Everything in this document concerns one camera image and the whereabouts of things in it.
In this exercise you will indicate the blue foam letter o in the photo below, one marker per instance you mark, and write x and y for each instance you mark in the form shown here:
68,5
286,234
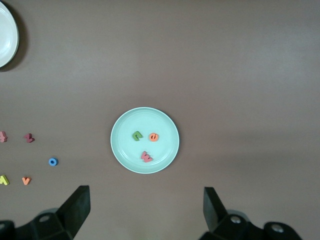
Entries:
51,162

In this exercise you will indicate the red foam letter w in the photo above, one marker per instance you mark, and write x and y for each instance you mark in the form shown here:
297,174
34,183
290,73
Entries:
146,157

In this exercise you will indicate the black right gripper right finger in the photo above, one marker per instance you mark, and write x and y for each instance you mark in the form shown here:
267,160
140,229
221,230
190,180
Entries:
213,212

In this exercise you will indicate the dark red foam letter z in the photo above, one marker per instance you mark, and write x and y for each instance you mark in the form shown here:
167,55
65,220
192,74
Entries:
29,138

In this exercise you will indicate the cream white plate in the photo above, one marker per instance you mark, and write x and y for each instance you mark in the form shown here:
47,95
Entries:
6,35

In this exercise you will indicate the brown table cover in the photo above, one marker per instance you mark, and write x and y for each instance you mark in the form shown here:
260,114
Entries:
225,75

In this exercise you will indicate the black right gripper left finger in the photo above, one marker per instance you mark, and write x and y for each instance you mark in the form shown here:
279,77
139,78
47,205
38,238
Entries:
72,215

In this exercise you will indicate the pale green plate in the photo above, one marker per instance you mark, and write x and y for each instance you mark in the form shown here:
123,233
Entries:
162,117

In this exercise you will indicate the green foam letter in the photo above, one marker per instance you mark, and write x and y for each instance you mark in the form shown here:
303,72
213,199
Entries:
135,136

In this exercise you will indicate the yellow foam letter k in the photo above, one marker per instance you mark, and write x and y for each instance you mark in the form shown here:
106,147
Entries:
3,180

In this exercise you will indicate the orange round foam letter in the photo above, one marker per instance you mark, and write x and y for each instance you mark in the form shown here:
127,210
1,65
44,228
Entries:
151,137

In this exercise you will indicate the orange foam letter v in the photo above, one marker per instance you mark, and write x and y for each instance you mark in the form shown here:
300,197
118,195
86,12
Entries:
26,180

